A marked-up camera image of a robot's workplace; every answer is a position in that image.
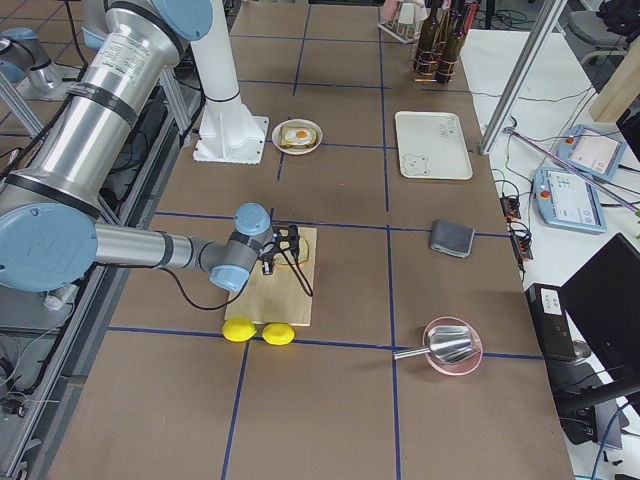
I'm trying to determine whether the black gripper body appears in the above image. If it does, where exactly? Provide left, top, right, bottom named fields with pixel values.
left=261, top=240, right=278, bottom=268

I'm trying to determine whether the plain bread slice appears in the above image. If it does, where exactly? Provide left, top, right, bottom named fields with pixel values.
left=274, top=237, right=310, bottom=266

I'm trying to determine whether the bread slice with fried egg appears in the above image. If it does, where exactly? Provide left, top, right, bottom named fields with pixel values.
left=279, top=125, right=317, bottom=149

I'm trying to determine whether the cream serving tray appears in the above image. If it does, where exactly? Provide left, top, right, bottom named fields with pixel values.
left=394, top=111, right=473, bottom=181

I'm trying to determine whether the wooden cutting board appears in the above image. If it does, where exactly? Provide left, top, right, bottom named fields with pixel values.
left=224, top=227, right=317, bottom=327

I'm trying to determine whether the yellow lemon left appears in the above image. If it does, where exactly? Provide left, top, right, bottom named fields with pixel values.
left=221, top=317, right=257, bottom=342

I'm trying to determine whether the white plate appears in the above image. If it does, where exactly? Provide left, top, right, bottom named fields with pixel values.
left=271, top=119, right=323, bottom=155

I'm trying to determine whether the dark grey folded cloth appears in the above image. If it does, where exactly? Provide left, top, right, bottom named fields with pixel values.
left=429, top=219, right=476, bottom=258

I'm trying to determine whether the metal scoop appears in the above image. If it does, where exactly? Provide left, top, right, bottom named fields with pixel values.
left=394, top=325, right=479, bottom=365

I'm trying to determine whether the pink bowl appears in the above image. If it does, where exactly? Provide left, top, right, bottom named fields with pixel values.
left=422, top=316, right=484, bottom=376

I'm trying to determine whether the green wine bottle front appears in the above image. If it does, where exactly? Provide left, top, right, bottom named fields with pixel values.
left=414, top=0, right=441, bottom=82

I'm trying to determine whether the green wine bottle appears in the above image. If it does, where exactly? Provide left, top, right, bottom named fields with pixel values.
left=435, top=0, right=466, bottom=84
left=452, top=0, right=478, bottom=35
left=414, top=0, right=441, bottom=82

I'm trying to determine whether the green wine bottle middle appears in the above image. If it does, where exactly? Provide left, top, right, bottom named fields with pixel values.
left=435, top=0, right=466, bottom=84

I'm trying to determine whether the pink cup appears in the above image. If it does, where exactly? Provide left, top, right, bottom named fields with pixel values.
left=381, top=0, right=400, bottom=22

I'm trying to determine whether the black computer box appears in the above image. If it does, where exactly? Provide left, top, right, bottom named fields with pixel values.
left=525, top=283, right=576, bottom=362

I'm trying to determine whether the teach pendant near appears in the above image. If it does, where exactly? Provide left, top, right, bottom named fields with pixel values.
left=533, top=167, right=607, bottom=234

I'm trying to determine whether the teach pendant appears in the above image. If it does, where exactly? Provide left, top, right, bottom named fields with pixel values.
left=557, top=124, right=627, bottom=182
left=533, top=167, right=607, bottom=234

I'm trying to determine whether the green wine bottle back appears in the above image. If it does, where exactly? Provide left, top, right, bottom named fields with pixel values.
left=452, top=0, right=478, bottom=35

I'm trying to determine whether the black monitor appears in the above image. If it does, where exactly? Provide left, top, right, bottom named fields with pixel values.
left=560, top=233, right=639, bottom=380

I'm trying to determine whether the teach pendant far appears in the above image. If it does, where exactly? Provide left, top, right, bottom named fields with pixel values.
left=557, top=124, right=627, bottom=182

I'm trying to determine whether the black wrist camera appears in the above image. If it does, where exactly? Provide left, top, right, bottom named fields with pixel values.
left=273, top=224, right=300, bottom=251

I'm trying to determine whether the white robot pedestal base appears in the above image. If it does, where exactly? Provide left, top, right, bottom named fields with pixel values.
left=191, top=1, right=269, bottom=165

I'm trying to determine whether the copper wire bottle rack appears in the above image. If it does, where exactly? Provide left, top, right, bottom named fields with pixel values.
left=413, top=16, right=452, bottom=83

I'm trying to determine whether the white wire cup rack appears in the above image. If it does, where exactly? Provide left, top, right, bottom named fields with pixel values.
left=378, top=0, right=428, bottom=44

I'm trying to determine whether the aluminium frame post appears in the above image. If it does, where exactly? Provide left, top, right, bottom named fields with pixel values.
left=479, top=0, right=568, bottom=155

